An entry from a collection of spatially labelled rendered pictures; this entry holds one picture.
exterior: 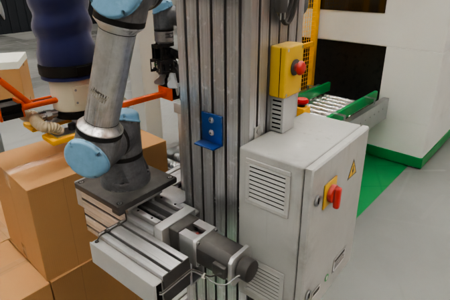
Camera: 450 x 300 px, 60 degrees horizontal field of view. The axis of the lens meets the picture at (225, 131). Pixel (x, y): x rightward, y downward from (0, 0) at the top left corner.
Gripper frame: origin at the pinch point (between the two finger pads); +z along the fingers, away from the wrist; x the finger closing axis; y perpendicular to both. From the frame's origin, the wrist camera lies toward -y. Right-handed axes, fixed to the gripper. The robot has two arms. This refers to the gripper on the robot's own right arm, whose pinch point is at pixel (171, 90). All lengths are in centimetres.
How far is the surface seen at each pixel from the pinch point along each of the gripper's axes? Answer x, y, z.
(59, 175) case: -9, 47, 24
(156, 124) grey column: -125, -78, 71
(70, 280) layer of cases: -5, 52, 68
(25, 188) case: -8, 59, 24
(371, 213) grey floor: 31, -151, 119
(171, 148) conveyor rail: -59, -42, 60
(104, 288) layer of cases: -6, 38, 82
